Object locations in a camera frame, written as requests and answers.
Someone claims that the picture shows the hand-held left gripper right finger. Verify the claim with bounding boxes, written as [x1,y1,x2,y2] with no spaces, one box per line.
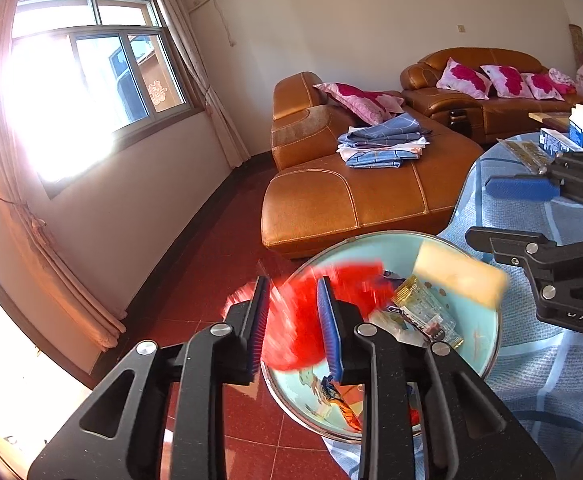
[316,276,557,480]

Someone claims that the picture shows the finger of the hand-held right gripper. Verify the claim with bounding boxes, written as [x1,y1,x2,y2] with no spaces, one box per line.
[485,152,583,211]
[465,227,583,302]

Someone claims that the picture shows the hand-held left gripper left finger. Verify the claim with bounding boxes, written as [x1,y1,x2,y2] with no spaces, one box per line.
[27,274,272,480]

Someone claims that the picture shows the yellow sponge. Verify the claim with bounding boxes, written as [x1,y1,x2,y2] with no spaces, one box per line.
[414,241,508,307]

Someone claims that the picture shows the clear plastic bag red print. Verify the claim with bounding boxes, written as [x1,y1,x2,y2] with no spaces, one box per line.
[369,310,422,346]

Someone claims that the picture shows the orange and blue wrapper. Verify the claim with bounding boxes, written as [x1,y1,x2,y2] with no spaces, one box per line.
[321,375,363,433]

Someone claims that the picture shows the gold snack wrapper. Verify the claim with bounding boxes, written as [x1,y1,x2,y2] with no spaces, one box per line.
[389,275,465,350]

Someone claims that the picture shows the light green enamel basin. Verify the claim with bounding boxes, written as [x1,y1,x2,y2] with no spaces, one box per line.
[261,230,502,443]

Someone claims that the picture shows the blue plaid tablecloth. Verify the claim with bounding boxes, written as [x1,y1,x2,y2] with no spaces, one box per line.
[321,132,583,480]

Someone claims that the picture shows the clear packet of brown snacks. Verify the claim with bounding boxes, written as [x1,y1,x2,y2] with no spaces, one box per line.
[496,137,557,175]

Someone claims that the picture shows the white and blue box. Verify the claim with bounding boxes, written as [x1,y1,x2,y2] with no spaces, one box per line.
[539,127,583,157]

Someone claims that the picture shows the wooden coffee table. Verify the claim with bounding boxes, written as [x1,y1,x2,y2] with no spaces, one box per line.
[529,110,583,133]

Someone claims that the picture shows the brown leather three-seat sofa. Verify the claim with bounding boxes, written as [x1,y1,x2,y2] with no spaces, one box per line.
[400,47,583,146]

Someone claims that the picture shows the square pink floral pillow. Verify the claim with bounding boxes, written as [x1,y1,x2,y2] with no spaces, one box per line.
[480,65,533,98]
[521,72,565,101]
[436,57,492,100]

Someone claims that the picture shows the brown leather chaise sofa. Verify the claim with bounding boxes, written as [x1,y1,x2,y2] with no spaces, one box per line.
[261,72,485,261]

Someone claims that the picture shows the folded blue plaid sheets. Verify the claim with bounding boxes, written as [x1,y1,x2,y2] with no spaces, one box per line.
[336,112,432,170]

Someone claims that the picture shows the rolled beige mat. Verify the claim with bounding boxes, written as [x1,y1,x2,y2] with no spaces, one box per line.
[569,24,583,68]

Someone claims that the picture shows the long pink floral pillow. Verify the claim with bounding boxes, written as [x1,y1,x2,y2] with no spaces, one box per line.
[313,82,406,126]

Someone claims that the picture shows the beige fabric curtain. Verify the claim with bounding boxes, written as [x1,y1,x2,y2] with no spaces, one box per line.
[0,0,127,352]
[151,0,251,168]

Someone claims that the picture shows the sliding glass window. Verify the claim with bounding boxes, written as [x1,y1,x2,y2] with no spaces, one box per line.
[1,0,204,186]

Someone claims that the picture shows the air conditioner hose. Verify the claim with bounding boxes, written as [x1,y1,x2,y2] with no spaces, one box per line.
[191,0,235,48]

